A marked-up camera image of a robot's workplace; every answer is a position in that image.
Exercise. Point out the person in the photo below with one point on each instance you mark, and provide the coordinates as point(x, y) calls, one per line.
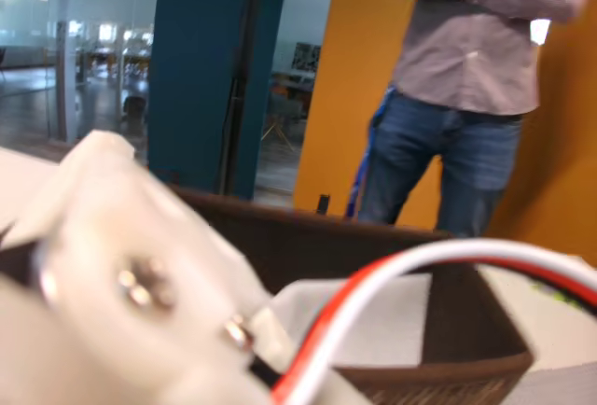
point(466, 64)

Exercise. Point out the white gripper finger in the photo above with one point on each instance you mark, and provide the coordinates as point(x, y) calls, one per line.
point(102, 246)

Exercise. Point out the brown fabric bin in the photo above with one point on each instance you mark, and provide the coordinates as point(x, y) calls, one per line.
point(308, 246)

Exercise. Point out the white foam sheet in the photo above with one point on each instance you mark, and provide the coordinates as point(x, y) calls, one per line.
point(382, 321)

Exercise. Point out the black stand pole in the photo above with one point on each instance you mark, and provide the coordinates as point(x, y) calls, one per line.
point(240, 87)

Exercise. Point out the orange partition panel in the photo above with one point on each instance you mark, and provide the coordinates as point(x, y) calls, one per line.
point(559, 153)
point(345, 87)

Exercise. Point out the blue partition panel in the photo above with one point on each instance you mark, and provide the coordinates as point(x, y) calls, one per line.
point(191, 87)

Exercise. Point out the grey studded baseplate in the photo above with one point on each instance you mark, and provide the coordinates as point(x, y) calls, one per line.
point(545, 325)

